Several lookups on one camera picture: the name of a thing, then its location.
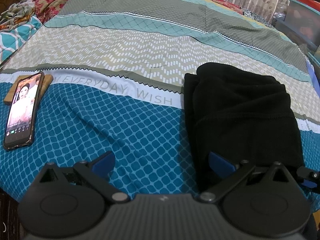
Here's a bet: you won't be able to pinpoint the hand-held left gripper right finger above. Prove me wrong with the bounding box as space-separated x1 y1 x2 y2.
199 152 292 203

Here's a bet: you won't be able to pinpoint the clear plastic storage box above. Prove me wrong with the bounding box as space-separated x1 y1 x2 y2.
274 0 320 54

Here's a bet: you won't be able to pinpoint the black pants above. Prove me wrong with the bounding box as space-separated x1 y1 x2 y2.
183 62 305 193

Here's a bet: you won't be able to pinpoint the teal white patterned quilt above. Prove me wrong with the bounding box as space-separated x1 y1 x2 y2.
0 15 43 64

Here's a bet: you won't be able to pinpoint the smartphone in dark case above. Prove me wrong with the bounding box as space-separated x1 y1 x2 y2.
3 71 45 151

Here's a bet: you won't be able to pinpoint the striped patterned bedsheet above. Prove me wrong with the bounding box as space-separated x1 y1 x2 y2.
0 0 320 203

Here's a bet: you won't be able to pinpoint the wooden board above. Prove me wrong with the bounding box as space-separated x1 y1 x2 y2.
3 75 54 105

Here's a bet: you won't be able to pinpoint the olive floral cloth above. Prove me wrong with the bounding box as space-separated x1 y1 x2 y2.
0 0 37 32

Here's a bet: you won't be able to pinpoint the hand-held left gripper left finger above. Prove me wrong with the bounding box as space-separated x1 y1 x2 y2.
39 151 130 203

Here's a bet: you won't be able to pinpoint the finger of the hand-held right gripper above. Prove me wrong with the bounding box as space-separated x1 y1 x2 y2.
296 166 320 189

